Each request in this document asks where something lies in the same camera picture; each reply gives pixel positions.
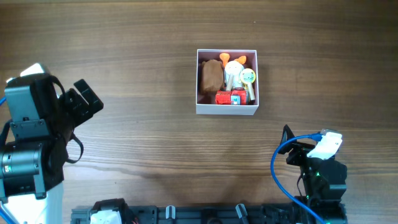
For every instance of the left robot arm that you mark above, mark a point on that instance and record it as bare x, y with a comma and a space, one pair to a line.
34, 143

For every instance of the yellow cat rattle drum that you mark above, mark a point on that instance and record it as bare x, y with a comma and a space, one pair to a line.
247, 77

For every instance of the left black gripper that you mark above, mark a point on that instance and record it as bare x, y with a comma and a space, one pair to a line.
92, 101

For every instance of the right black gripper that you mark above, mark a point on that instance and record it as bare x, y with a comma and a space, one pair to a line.
298, 152

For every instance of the pink open cardboard box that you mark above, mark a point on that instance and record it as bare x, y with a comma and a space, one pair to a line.
205, 104

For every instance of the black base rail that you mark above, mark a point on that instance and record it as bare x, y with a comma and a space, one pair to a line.
266, 213

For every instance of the brown plush bear toy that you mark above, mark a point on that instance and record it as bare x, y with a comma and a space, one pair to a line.
212, 78

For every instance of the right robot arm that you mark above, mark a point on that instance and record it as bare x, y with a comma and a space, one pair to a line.
323, 177

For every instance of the white pig rattle drum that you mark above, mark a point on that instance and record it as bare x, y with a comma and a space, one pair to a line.
232, 71

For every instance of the red toy fire truck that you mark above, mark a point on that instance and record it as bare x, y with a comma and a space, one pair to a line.
237, 96

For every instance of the white plush chicken toy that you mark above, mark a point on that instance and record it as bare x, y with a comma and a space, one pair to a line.
225, 58

